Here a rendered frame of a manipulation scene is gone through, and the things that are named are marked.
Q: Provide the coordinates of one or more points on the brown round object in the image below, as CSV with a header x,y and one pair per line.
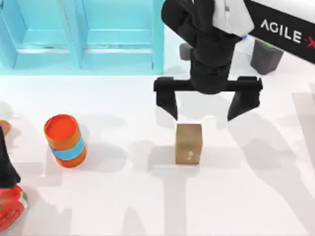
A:
x,y
4,126

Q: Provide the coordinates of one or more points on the white bottle with blue cap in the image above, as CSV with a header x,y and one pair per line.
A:
x,y
244,46

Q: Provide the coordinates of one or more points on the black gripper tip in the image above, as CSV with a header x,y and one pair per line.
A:
x,y
7,167

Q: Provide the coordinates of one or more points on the light blue rack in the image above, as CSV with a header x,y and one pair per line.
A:
x,y
81,34

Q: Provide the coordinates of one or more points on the dark grey plant pot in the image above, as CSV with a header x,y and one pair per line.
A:
x,y
265,57

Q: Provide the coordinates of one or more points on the orange can with blue band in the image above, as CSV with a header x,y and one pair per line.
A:
x,y
65,141

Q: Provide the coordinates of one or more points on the brown cardboard box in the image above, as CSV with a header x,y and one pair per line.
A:
x,y
189,145

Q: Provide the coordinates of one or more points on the small grey object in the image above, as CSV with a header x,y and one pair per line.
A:
x,y
184,51

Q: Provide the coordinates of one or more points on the red and green can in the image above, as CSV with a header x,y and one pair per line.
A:
x,y
12,204

